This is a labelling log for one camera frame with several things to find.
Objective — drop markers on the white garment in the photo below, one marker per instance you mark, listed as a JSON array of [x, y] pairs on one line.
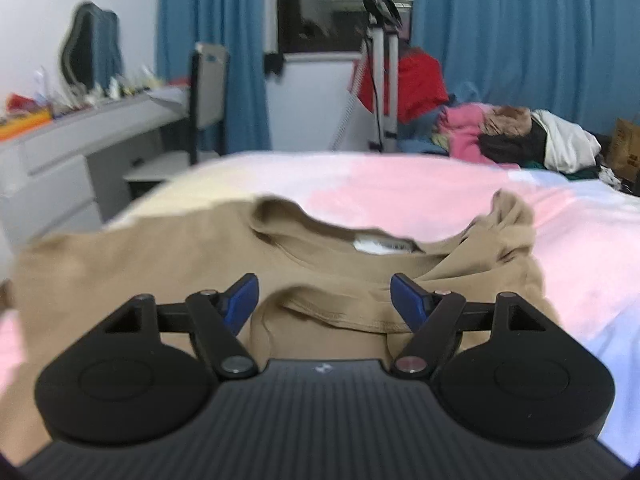
[[570, 147]]

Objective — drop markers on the black garment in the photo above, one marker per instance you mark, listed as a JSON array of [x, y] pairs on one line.
[[510, 147]]

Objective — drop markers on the pastel tie-dye bed sheet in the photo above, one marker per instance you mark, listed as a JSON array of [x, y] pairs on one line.
[[575, 240]]

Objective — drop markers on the dark backpack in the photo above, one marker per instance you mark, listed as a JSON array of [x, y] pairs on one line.
[[92, 47]]

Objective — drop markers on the brown cardboard box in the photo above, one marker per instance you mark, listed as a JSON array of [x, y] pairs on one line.
[[626, 152]]

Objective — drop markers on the red garment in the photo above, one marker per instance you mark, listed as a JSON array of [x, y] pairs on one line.
[[415, 82]]

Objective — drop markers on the clutter of small desk items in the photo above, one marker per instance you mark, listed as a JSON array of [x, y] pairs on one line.
[[75, 95]]

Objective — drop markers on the black and grey chair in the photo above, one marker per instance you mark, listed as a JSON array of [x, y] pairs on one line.
[[205, 100]]

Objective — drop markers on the tan t-shirt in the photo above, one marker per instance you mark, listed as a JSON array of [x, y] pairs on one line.
[[320, 270]]

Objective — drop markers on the silver tripod stand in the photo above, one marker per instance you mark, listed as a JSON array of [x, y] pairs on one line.
[[385, 85]]

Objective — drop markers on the blue curtain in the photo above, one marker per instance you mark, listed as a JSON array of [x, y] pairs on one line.
[[215, 35], [530, 30]]

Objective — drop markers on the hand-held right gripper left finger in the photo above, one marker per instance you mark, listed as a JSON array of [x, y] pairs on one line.
[[242, 296]]

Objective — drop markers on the dark window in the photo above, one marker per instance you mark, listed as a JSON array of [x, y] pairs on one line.
[[330, 5]]

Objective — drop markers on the brown garment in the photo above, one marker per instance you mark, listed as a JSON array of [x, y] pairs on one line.
[[507, 120]]

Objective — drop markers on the white desk with drawers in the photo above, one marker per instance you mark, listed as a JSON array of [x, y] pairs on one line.
[[55, 160]]

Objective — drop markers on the pink garment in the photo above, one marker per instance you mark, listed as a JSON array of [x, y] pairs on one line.
[[462, 130]]

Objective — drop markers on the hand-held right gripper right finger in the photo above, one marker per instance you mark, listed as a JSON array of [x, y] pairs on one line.
[[406, 300]]

